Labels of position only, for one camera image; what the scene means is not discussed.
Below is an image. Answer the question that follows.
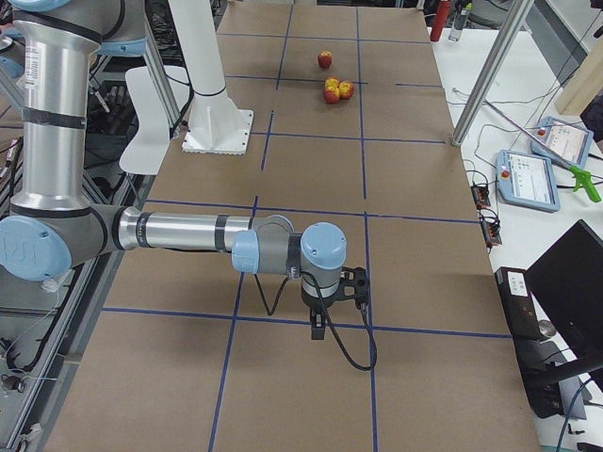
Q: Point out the black desktop computer box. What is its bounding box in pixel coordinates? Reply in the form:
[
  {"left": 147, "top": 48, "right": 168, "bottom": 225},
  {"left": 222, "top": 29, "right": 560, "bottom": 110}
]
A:
[{"left": 495, "top": 266, "right": 587, "bottom": 420}]

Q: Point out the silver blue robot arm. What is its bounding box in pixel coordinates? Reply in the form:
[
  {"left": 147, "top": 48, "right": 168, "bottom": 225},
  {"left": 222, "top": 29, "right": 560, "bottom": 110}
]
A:
[{"left": 1, "top": 1, "right": 347, "bottom": 339}]

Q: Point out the far blue teach pendant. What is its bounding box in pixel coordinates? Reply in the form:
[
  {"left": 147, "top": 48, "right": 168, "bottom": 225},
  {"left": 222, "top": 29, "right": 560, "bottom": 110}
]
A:
[{"left": 535, "top": 116, "right": 594, "bottom": 169}]

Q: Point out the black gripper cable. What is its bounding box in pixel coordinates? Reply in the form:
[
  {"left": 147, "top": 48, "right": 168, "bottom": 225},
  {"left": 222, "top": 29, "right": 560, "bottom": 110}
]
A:
[{"left": 253, "top": 270, "right": 380, "bottom": 373}]

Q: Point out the red bottle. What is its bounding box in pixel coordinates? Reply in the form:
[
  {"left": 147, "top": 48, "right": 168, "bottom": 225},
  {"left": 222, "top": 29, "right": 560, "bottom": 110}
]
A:
[{"left": 430, "top": 0, "right": 451, "bottom": 42}]

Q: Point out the red apple front of cluster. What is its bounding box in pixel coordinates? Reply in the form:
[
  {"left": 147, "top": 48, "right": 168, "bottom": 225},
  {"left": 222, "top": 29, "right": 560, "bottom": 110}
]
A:
[{"left": 322, "top": 86, "right": 340, "bottom": 105}]

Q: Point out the white plastic chair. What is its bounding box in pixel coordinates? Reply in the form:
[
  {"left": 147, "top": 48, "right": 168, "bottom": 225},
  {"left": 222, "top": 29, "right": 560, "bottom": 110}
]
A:
[{"left": 120, "top": 67, "right": 187, "bottom": 175}]

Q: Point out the red yellow apple cluster right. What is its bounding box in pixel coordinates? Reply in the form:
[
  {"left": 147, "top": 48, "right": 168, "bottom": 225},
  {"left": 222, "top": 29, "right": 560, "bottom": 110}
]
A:
[{"left": 338, "top": 80, "right": 355, "bottom": 100}]

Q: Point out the brown cardboard table cover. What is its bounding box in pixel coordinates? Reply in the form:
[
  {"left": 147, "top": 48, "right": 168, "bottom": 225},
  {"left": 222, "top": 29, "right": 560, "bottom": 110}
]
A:
[{"left": 46, "top": 2, "right": 539, "bottom": 451}]

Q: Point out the clear water bottle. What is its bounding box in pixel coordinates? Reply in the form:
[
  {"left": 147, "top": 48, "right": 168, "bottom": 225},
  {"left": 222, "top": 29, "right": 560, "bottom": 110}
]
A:
[{"left": 448, "top": 0, "right": 473, "bottom": 42}]

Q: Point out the orange black electronics module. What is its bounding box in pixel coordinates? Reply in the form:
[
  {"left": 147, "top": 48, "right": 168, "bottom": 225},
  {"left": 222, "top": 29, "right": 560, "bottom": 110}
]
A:
[{"left": 470, "top": 184, "right": 491, "bottom": 209}]

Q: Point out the aluminium frame post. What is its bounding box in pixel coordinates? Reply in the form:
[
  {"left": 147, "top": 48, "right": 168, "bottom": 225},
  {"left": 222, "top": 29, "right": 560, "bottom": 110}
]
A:
[{"left": 451, "top": 0, "right": 534, "bottom": 147}]

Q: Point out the black monitor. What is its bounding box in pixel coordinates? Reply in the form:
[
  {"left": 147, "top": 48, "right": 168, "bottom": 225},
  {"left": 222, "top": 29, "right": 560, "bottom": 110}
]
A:
[{"left": 526, "top": 219, "right": 602, "bottom": 386}]

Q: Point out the yellow red apple cluster back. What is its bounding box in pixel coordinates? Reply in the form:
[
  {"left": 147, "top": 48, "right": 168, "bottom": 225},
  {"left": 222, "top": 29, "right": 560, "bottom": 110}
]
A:
[{"left": 324, "top": 76, "right": 340, "bottom": 89}]

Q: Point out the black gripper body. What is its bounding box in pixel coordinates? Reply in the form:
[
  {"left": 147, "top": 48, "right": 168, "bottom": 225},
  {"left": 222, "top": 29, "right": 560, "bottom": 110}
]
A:
[{"left": 301, "top": 281, "right": 338, "bottom": 314}]

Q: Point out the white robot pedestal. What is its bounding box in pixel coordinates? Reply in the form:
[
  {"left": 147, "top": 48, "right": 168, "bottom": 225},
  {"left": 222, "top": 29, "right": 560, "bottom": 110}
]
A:
[{"left": 169, "top": 0, "right": 253, "bottom": 155}]

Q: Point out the lone red yellow apple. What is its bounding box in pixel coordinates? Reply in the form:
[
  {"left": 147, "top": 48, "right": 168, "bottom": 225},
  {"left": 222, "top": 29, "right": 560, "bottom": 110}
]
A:
[{"left": 317, "top": 50, "right": 333, "bottom": 69}]

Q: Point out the blue teach pendant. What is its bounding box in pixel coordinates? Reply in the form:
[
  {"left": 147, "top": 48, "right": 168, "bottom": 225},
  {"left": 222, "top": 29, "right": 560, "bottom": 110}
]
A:
[
  {"left": 535, "top": 116, "right": 594, "bottom": 169},
  {"left": 496, "top": 150, "right": 561, "bottom": 213}
]

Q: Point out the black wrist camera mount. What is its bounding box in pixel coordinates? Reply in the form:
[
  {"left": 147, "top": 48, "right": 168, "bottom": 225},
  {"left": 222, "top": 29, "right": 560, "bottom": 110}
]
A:
[{"left": 334, "top": 266, "right": 370, "bottom": 309}]

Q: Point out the near blue teach pendant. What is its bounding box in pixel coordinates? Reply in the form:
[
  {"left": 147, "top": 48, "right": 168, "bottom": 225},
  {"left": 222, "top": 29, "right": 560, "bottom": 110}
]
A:
[{"left": 496, "top": 150, "right": 561, "bottom": 213}]

